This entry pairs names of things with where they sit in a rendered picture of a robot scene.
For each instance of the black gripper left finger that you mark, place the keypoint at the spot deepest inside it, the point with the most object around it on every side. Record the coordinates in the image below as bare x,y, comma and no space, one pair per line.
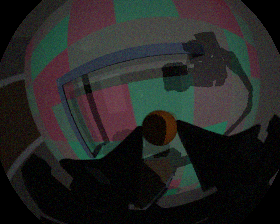
120,169

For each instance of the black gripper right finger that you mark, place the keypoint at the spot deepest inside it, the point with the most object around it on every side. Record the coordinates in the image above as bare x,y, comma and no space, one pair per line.
210,153

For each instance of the clear low glass wall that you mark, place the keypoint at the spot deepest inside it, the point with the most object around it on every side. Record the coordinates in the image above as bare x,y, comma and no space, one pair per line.
76,104

